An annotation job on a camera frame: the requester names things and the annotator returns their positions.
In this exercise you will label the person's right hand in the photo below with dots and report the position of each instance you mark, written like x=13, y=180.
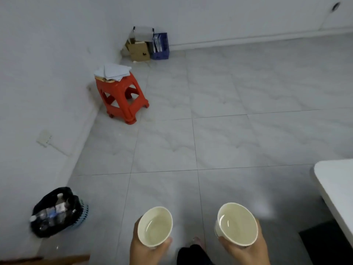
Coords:
x=248, y=255

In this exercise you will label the person's left hand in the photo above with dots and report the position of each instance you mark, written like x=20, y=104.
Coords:
x=143, y=255

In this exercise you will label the white paper cup blue print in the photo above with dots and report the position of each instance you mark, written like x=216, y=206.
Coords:
x=237, y=223
x=154, y=226

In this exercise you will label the person's black trousers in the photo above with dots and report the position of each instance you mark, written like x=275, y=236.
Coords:
x=193, y=256

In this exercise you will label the person's grey shoe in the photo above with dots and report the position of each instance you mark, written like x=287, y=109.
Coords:
x=197, y=242

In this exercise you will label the white conference table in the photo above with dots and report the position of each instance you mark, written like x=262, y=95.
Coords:
x=336, y=187

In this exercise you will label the small wooden side table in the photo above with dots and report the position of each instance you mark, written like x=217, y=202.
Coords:
x=55, y=260

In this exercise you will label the clear plastic bottle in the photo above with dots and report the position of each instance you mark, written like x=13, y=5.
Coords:
x=41, y=215
x=61, y=205

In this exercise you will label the blue bin black bag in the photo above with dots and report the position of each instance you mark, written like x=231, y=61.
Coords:
x=49, y=229

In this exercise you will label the red plastic stool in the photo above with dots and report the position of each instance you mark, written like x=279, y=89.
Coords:
x=121, y=86

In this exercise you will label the brown cardboard box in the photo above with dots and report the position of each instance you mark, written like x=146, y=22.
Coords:
x=138, y=52

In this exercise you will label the blue file box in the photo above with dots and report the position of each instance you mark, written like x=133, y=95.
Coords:
x=161, y=49

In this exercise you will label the clear plastic container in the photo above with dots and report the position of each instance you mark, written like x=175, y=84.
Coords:
x=142, y=34

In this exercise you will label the white wall socket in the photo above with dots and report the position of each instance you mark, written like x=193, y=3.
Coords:
x=43, y=138

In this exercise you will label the round wall fixture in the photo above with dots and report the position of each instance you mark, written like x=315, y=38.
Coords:
x=335, y=6

